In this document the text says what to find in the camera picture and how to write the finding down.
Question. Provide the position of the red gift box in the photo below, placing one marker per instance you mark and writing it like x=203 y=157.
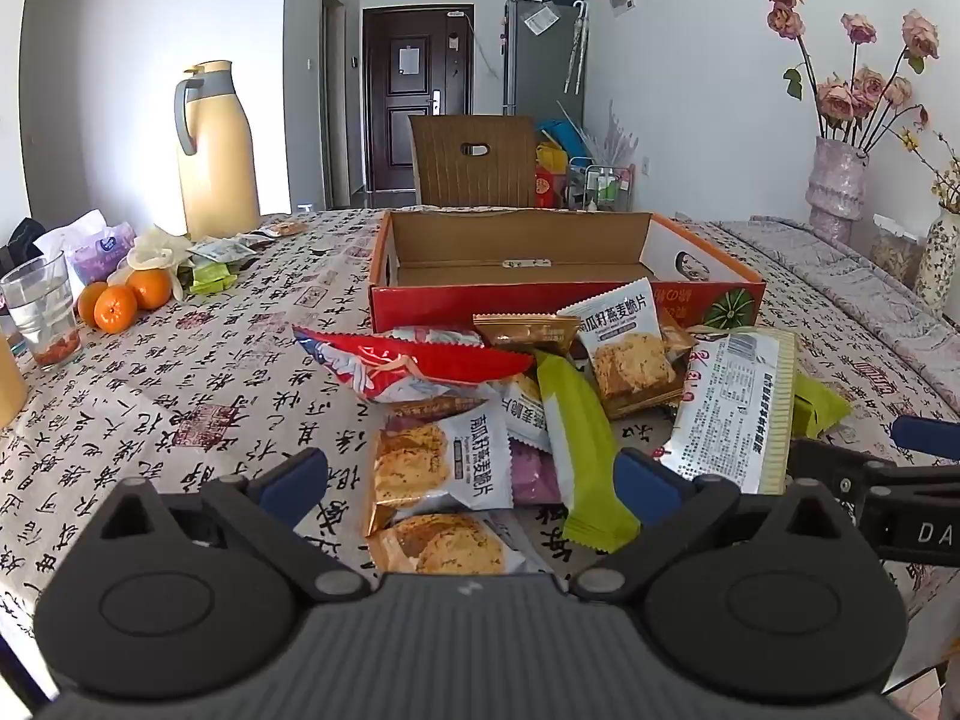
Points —
x=545 y=187

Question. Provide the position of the cream rubber glove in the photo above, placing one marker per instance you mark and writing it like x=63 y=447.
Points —
x=157 y=251

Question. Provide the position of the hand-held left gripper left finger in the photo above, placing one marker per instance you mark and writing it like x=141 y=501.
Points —
x=296 y=476

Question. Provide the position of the pale green printed packet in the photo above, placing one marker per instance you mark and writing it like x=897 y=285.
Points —
x=212 y=279

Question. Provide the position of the white umbrella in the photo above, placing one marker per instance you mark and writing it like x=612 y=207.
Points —
x=577 y=45

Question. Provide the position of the dried pink roses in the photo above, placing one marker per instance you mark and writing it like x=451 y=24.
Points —
x=847 y=94

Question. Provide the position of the grey interior door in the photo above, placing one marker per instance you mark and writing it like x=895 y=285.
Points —
x=335 y=105

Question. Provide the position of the wooden chair back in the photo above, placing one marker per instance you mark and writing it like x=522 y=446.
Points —
x=472 y=165

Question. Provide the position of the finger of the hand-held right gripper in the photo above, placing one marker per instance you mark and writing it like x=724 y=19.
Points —
x=832 y=469
x=926 y=433

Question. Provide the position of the door notice paper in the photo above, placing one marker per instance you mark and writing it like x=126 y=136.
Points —
x=409 y=61

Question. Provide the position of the large white red-print packet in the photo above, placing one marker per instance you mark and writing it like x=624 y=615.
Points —
x=739 y=405

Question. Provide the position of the grey refrigerator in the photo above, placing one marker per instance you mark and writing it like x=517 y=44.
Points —
x=540 y=67

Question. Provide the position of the purple snack packet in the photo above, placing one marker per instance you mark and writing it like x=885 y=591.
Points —
x=534 y=472

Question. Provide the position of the grey quilted cloth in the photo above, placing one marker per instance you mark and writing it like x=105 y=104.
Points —
x=825 y=292

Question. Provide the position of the calligraphy printed tablecloth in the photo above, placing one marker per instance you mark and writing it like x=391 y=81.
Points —
x=225 y=390

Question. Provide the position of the pink textured vase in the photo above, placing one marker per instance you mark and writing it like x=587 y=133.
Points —
x=836 y=187

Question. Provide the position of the black folding chair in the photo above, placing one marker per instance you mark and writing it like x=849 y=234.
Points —
x=19 y=244

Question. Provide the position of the brown cookie packet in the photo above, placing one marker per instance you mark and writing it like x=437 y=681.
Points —
x=289 y=228

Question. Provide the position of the blue plastic bin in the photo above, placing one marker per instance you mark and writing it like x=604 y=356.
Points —
x=566 y=136

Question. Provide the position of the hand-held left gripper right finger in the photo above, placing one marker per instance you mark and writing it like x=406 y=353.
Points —
x=645 y=484

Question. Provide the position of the small white printed packet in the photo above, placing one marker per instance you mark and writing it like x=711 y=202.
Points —
x=251 y=241
x=212 y=249

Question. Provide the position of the green snack packet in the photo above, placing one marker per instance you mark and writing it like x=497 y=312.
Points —
x=585 y=450
x=817 y=405

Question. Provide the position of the clear jar of cereal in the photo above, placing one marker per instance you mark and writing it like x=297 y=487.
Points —
x=894 y=255

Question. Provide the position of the white paper sheet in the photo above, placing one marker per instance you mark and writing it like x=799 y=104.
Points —
x=541 y=19

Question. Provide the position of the floral patterned vase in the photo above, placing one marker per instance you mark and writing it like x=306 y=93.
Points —
x=939 y=262

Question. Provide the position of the dark brown door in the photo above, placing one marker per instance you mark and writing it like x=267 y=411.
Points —
x=409 y=120

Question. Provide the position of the red chips bag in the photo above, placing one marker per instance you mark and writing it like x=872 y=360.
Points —
x=405 y=367

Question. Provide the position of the red cardboard box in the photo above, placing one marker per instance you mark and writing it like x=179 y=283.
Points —
x=525 y=247

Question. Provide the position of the white dried pampas grass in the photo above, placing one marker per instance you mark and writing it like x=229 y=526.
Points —
x=611 y=135

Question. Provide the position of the clear drinking glass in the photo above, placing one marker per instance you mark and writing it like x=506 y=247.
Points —
x=41 y=307

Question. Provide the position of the yellow thermos jug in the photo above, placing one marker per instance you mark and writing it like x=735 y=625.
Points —
x=221 y=165

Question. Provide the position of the yellow bag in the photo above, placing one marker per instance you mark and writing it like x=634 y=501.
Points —
x=551 y=159

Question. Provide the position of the purple tissue pack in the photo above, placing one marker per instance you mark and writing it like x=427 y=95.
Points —
x=94 y=251

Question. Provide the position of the yellow dried flowers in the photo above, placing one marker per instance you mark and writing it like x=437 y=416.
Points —
x=949 y=180

